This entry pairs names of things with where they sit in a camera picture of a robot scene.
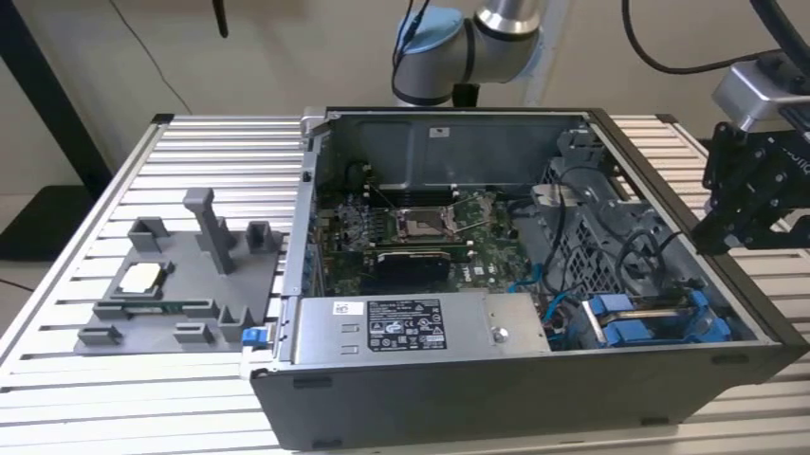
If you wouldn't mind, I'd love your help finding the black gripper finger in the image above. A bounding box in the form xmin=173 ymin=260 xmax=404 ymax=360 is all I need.
xmin=691 ymin=120 xmax=762 ymax=255
xmin=737 ymin=198 xmax=810 ymax=251

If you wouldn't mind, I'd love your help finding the hard disk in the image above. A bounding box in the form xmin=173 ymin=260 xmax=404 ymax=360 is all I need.
xmin=584 ymin=287 xmax=737 ymax=345

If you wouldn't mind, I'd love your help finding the grey metal disk bay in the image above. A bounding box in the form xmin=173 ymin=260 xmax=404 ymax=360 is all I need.
xmin=543 ymin=155 xmax=739 ymax=352

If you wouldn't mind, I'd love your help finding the black RAM slot bank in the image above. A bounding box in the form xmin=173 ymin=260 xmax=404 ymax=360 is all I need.
xmin=362 ymin=184 xmax=462 ymax=208

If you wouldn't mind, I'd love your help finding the green motherboard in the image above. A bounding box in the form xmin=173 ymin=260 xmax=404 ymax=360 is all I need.
xmin=315 ymin=188 xmax=539 ymax=298

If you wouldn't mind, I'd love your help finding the metal socket cover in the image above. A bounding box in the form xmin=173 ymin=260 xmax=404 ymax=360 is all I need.
xmin=451 ymin=197 xmax=496 ymax=233

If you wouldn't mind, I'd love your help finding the CPU socket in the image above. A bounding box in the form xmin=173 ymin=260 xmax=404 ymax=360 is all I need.
xmin=391 ymin=206 xmax=454 ymax=241

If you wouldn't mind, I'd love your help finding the black graphics card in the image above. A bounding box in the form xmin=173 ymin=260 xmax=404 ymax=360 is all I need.
xmin=359 ymin=248 xmax=454 ymax=296

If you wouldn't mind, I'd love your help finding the black open PC case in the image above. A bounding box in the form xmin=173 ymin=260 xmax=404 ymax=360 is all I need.
xmin=239 ymin=104 xmax=810 ymax=451

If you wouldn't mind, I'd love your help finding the silver power supply unit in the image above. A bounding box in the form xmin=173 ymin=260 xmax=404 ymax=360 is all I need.
xmin=291 ymin=291 xmax=552 ymax=367

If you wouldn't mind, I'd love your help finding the black hanging antenna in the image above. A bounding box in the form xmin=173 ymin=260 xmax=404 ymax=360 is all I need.
xmin=209 ymin=0 xmax=231 ymax=39

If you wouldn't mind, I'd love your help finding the grey parts rack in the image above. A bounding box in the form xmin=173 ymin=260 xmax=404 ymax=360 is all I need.
xmin=73 ymin=188 xmax=287 ymax=356

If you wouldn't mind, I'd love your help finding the green RAM stick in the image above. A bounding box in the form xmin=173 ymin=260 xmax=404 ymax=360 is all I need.
xmin=124 ymin=300 xmax=211 ymax=315

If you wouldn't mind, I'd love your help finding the silver CPU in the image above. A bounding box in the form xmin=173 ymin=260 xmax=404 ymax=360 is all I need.
xmin=117 ymin=262 xmax=171 ymax=296

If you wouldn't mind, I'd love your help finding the black monitor stand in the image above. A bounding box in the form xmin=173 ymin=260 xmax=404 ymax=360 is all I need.
xmin=0 ymin=0 xmax=116 ymax=263

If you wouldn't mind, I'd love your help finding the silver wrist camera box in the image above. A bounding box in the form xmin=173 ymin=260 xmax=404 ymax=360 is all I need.
xmin=710 ymin=56 xmax=810 ymax=130

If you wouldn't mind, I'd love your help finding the black looped disk wire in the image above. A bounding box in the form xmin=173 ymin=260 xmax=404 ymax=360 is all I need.
xmin=615 ymin=226 xmax=677 ymax=304

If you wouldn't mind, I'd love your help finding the blue carrier handle in bay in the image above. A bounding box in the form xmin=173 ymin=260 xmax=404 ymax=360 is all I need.
xmin=603 ymin=319 xmax=667 ymax=348

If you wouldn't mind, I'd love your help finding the long black wire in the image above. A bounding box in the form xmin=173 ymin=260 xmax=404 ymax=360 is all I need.
xmin=542 ymin=163 xmax=641 ymax=298

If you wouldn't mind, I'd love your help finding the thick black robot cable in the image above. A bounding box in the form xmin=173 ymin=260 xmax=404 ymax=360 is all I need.
xmin=619 ymin=0 xmax=786 ymax=75
xmin=749 ymin=0 xmax=810 ymax=65

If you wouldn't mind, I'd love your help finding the blue disk wire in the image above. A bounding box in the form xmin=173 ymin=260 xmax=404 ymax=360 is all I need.
xmin=508 ymin=276 xmax=575 ymax=333

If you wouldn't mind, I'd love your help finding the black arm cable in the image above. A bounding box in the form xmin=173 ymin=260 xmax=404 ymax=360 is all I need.
xmin=392 ymin=0 xmax=435 ymax=58

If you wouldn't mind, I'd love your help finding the thin black wall cable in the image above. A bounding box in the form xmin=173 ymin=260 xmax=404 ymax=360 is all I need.
xmin=108 ymin=0 xmax=192 ymax=116

